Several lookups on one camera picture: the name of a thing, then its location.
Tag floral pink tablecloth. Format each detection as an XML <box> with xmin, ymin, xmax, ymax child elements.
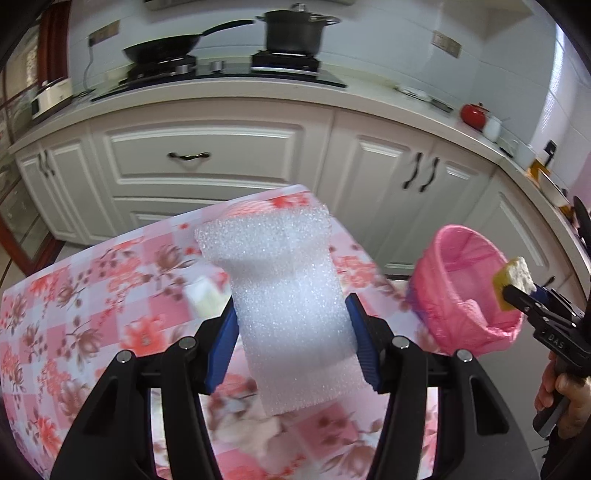
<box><xmin>0</xmin><ymin>185</ymin><xmax>439</xmax><ymax>480</ymax></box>

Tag red lidded pot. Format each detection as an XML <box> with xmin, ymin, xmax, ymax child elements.
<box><xmin>460</xmin><ymin>102</ymin><xmax>491</xmax><ymax>128</ymax></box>

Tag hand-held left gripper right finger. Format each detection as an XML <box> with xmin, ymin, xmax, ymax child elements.
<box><xmin>345</xmin><ymin>293</ymin><xmax>541</xmax><ymax>480</ymax></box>

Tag yellow sponge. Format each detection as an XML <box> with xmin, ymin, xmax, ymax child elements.
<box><xmin>492</xmin><ymin>256</ymin><xmax>537</xmax><ymax>313</ymax></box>

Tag wooden framed glass door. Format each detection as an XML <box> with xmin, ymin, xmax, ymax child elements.
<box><xmin>0</xmin><ymin>0</ymin><xmax>70</xmax><ymax>250</ymax></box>

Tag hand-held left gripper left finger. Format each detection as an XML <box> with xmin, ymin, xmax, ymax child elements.
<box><xmin>50</xmin><ymin>300</ymin><xmax>241</xmax><ymax>480</ymax></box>

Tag white bowl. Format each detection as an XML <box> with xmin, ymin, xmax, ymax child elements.
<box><xmin>538</xmin><ymin>171</ymin><xmax>571</xmax><ymax>208</ymax></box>

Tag bin with pink bag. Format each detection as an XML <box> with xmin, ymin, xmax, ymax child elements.
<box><xmin>406</xmin><ymin>224</ymin><xmax>527</xmax><ymax>359</ymax></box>

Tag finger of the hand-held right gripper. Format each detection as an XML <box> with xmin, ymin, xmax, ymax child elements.
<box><xmin>534</xmin><ymin>286</ymin><xmax>574</xmax><ymax>315</ymax></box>
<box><xmin>501</xmin><ymin>284</ymin><xmax>556</xmax><ymax>327</ymax></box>

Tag white rice cooker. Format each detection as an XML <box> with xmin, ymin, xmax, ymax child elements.
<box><xmin>31</xmin><ymin>78</ymin><xmax>74</xmax><ymax>121</ymax></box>

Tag black frying pan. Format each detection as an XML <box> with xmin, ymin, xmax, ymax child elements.
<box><xmin>122</xmin><ymin>19</ymin><xmax>256</xmax><ymax>64</ymax></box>

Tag white drawer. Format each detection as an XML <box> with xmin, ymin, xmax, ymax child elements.
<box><xmin>90</xmin><ymin>122</ymin><xmax>304</xmax><ymax>195</ymax></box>

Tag stepped white foam block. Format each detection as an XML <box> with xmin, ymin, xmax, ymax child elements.
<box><xmin>194</xmin><ymin>205</ymin><xmax>363</xmax><ymax>416</ymax></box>

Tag white mug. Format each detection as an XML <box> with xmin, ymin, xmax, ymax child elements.
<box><xmin>499</xmin><ymin>138</ymin><xmax>534</xmax><ymax>169</ymax></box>

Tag person's right hand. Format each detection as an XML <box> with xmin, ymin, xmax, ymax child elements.
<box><xmin>534</xmin><ymin>352</ymin><xmax>591</xmax><ymax>439</ymax></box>

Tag black gas stove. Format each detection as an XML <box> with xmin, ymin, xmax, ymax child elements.
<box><xmin>91</xmin><ymin>50</ymin><xmax>348</xmax><ymax>102</ymax></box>

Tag white base cabinets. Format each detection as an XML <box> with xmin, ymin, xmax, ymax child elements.
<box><xmin>14</xmin><ymin>104</ymin><xmax>591</xmax><ymax>296</ymax></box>

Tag black pan lid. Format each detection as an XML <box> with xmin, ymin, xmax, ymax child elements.
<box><xmin>573</xmin><ymin>196</ymin><xmax>591</xmax><ymax>251</ymax></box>

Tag black power cable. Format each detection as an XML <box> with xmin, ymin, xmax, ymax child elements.
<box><xmin>69</xmin><ymin>44</ymin><xmax>96</xmax><ymax>97</ymax></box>

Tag black pot with lid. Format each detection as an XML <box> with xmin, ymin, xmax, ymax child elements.
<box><xmin>256</xmin><ymin>2</ymin><xmax>341</xmax><ymax>55</ymax></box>

